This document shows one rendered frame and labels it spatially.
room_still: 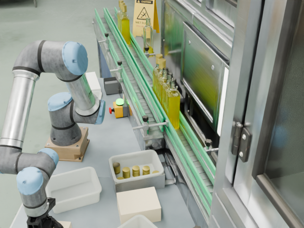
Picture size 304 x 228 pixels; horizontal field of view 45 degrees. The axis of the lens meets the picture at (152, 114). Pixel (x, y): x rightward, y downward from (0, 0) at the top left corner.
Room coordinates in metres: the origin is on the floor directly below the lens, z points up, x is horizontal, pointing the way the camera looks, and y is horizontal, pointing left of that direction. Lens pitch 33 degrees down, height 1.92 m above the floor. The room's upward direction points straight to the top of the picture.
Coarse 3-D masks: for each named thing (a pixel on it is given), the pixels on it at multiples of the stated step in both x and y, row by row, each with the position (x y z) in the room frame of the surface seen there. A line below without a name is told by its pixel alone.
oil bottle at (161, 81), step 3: (162, 78) 1.56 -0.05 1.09; (159, 81) 1.57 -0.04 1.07; (162, 81) 1.55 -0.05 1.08; (165, 81) 1.55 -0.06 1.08; (159, 84) 1.57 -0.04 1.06; (162, 84) 1.54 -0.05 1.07; (159, 87) 1.57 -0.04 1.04; (159, 90) 1.57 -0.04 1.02; (159, 93) 1.57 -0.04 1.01; (159, 96) 1.57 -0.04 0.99; (159, 99) 1.57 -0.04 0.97
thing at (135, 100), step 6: (96, 12) 2.97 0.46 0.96; (96, 18) 2.99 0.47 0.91; (102, 24) 2.67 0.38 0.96; (102, 30) 2.70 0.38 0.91; (108, 36) 2.43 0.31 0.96; (114, 54) 2.17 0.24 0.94; (114, 60) 2.19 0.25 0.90; (126, 78) 1.82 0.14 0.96; (126, 84) 1.84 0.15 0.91; (132, 90) 1.67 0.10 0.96; (132, 96) 1.69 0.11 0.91; (138, 102) 1.55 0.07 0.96; (138, 108) 1.54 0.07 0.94; (138, 114) 1.54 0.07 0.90; (144, 114) 1.44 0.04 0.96
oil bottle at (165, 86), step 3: (165, 84) 1.51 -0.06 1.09; (168, 84) 1.50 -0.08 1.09; (162, 87) 1.53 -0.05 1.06; (165, 87) 1.50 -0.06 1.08; (168, 87) 1.49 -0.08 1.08; (162, 90) 1.53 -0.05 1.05; (165, 90) 1.49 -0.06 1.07; (162, 93) 1.53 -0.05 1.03; (165, 93) 1.49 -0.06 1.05; (162, 96) 1.52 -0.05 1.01; (165, 96) 1.49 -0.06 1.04; (162, 99) 1.52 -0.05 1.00; (165, 99) 1.49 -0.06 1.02; (162, 102) 1.52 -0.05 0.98; (165, 102) 1.48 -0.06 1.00; (162, 105) 1.52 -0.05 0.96; (165, 105) 1.48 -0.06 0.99; (165, 108) 1.48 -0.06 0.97; (165, 111) 1.48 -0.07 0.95
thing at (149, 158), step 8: (136, 152) 1.31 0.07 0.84; (144, 152) 1.31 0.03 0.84; (152, 152) 1.31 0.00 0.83; (112, 160) 1.27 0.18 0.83; (120, 160) 1.28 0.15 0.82; (128, 160) 1.29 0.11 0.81; (136, 160) 1.30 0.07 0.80; (144, 160) 1.31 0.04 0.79; (152, 160) 1.31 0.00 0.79; (112, 168) 1.20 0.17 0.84; (120, 168) 1.27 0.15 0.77; (152, 168) 1.28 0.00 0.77; (160, 168) 1.20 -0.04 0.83; (120, 176) 1.22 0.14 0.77; (144, 176) 1.15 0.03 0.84; (152, 176) 1.15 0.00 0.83
